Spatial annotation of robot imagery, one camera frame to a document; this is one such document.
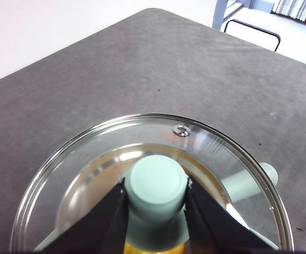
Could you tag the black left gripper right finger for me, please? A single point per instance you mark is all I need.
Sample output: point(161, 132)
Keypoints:
point(213, 227)

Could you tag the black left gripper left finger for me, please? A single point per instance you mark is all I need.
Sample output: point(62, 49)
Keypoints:
point(97, 227)

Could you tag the yellow toy pumpkin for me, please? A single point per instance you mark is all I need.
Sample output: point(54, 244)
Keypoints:
point(142, 250)

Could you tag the glass lid with green knob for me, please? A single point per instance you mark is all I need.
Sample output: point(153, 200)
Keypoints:
point(152, 180)

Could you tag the white pleated curtain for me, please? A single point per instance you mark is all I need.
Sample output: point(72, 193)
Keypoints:
point(300, 10)

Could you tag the black tube frame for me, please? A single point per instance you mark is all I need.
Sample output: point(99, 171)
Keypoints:
point(251, 27)

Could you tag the grey-blue metal frame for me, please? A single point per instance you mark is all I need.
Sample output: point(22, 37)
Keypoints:
point(218, 13)

